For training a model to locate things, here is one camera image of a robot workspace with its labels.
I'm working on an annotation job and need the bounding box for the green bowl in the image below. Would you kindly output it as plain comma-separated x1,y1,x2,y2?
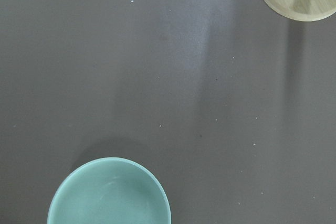
47,157,172,223

